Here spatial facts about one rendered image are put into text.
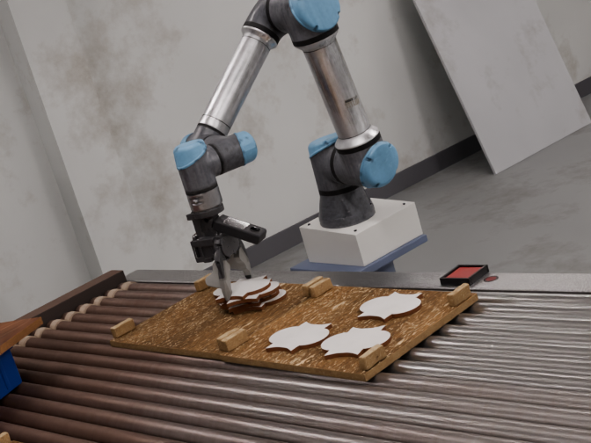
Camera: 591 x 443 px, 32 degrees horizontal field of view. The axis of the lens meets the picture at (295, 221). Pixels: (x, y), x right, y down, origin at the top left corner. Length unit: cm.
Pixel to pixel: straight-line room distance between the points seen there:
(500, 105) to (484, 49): 38
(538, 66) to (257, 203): 227
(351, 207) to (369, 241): 10
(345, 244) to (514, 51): 462
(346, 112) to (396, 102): 440
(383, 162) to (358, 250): 24
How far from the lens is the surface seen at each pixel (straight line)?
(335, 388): 186
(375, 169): 252
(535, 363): 176
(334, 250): 269
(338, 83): 247
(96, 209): 540
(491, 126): 676
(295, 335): 208
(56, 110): 532
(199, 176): 227
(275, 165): 622
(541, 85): 721
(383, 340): 193
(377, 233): 265
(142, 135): 572
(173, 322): 243
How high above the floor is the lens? 166
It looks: 14 degrees down
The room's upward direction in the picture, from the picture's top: 17 degrees counter-clockwise
